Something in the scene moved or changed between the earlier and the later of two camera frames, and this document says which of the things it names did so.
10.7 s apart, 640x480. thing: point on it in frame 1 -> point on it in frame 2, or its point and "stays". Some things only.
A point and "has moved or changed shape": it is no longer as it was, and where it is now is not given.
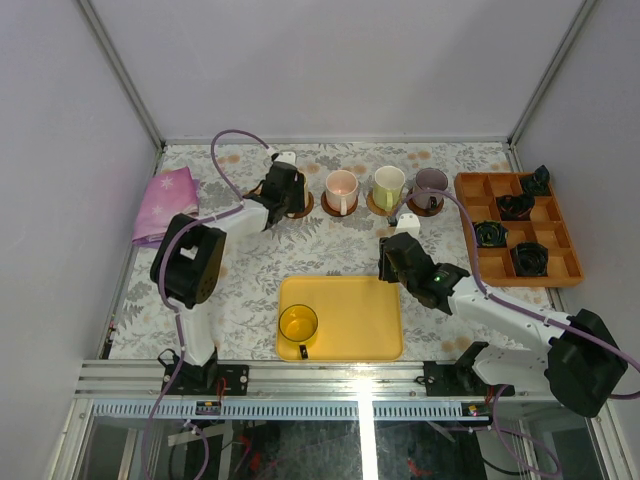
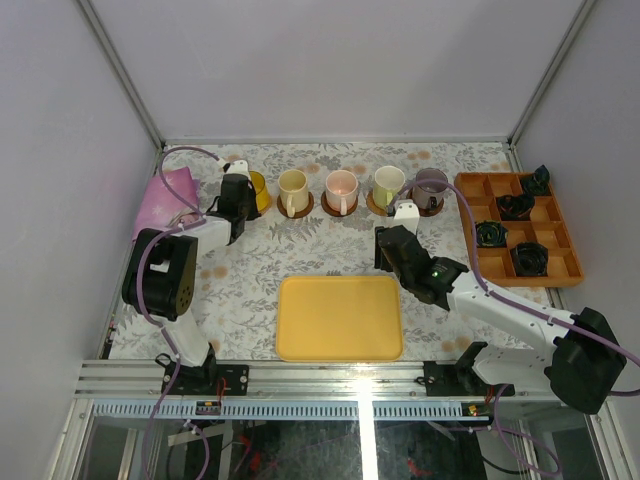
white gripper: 288,157 -> 240,167
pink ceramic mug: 341,190 stays
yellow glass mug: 299,323 has moved or changed shape
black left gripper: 286,185 -> 239,185
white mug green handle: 389,182 stays
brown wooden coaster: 326,208 stays
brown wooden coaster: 420,211 stays
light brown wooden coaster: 376,209 stays
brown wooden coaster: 306,211 stays
